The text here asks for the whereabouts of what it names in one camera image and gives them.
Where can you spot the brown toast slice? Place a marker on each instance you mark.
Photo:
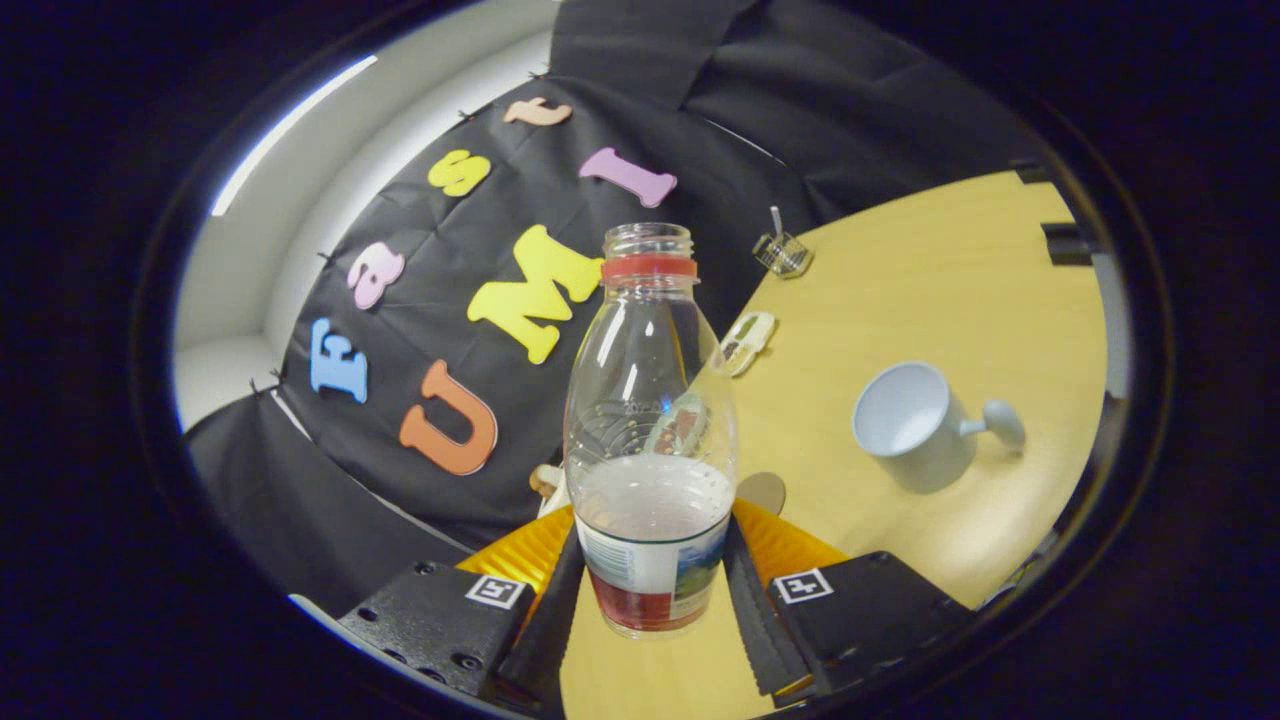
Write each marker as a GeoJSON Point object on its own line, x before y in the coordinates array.
{"type": "Point", "coordinates": [541, 481]}

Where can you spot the small oval snack dish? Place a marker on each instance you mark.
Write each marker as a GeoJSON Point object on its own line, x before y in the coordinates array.
{"type": "Point", "coordinates": [748, 343]}

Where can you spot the round brown coaster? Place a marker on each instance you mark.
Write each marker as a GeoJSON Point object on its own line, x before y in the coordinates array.
{"type": "Point", "coordinates": [765, 492]}

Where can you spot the wooden table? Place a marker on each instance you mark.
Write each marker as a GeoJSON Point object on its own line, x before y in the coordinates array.
{"type": "Point", "coordinates": [850, 520]}

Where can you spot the black table clamp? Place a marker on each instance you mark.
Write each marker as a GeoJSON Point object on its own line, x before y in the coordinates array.
{"type": "Point", "coordinates": [1030, 171]}
{"type": "Point", "coordinates": [1068, 243]}

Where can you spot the clear juice bottle red label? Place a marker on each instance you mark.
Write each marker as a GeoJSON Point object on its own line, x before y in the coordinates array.
{"type": "Point", "coordinates": [650, 400]}

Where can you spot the white cup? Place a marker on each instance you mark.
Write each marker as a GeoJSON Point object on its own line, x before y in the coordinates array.
{"type": "Point", "coordinates": [925, 445]}

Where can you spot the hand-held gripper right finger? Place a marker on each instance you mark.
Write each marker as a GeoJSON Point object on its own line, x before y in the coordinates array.
{"type": "Point", "coordinates": [752, 625]}

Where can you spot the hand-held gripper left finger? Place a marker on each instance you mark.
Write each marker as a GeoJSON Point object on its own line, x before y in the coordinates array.
{"type": "Point", "coordinates": [548, 640]}

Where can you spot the white toaster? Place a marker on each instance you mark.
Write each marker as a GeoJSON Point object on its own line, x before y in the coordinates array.
{"type": "Point", "coordinates": [553, 503]}

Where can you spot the ceiling light panel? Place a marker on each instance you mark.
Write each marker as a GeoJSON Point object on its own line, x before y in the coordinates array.
{"type": "Point", "coordinates": [290, 135]}

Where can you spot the small metal spoon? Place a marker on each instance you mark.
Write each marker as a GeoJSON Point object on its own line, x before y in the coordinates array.
{"type": "Point", "coordinates": [775, 220]}

